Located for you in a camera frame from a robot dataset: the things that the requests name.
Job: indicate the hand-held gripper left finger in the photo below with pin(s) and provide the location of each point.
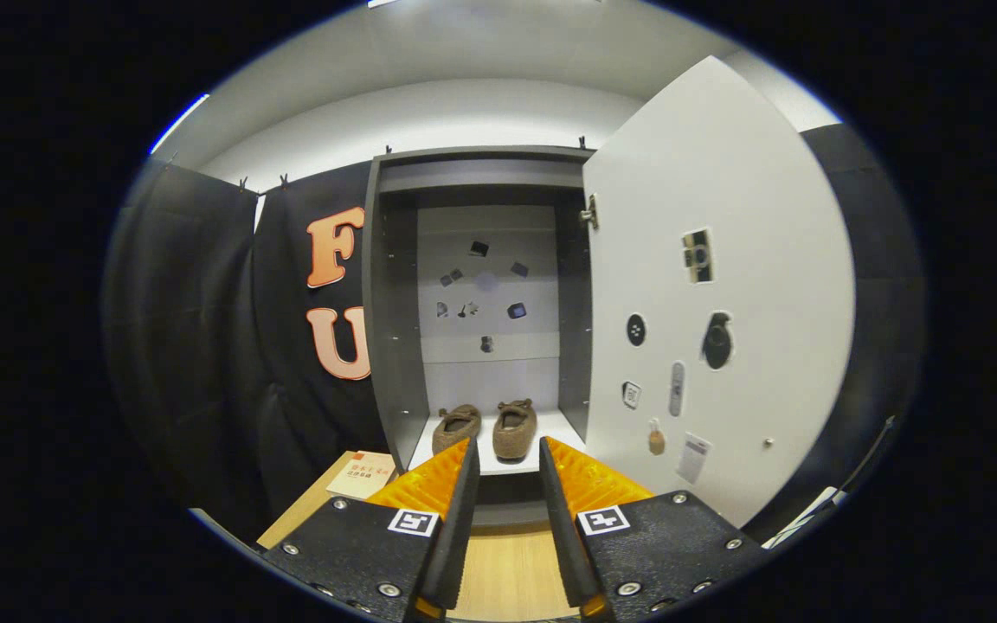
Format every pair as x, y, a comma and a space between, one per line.
455, 536

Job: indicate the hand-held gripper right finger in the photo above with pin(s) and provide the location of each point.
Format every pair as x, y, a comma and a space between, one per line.
563, 536

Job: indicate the brown fuzzy slipper shoe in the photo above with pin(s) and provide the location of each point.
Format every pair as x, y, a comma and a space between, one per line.
514, 428
457, 426

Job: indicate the beige shoe cabinet door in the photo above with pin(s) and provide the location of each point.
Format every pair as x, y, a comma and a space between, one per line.
767, 216

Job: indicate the white cabinet shelf board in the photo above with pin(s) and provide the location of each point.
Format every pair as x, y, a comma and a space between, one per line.
507, 467

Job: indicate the metal door hinge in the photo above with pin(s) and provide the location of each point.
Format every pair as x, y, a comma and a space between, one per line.
590, 212

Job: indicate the beige box with red label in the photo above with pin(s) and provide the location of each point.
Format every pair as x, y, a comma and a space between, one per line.
360, 474

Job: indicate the black backdrop cloth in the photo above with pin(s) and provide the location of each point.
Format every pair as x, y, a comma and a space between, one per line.
196, 346

